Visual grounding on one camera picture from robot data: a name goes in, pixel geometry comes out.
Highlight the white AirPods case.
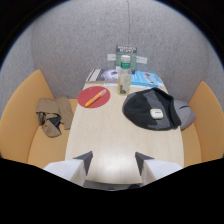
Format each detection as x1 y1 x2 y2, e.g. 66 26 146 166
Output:
149 108 165 120

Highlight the tan crumpled jacket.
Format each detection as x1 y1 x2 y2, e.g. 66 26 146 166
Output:
35 96 75 139

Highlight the orange bench seat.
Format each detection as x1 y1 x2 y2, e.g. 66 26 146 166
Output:
0 69 79 170
179 80 224 168

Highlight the grey black knit beanie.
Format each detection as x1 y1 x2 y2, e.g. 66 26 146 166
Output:
121 87 197 131

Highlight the orange yellow marker pen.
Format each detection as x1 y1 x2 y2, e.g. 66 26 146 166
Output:
84 88 108 108

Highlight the red round coaster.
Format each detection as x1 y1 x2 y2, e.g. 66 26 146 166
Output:
77 85 111 109

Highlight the blue book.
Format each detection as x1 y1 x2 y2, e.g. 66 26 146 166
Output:
130 70 165 89

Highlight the clear plastic bottle green cap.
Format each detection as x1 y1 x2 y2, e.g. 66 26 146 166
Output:
117 54 133 97

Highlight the black and white magazine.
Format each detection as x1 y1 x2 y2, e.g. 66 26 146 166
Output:
85 68 121 84

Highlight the dark green sign card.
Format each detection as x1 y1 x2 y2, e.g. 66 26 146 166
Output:
115 44 138 72

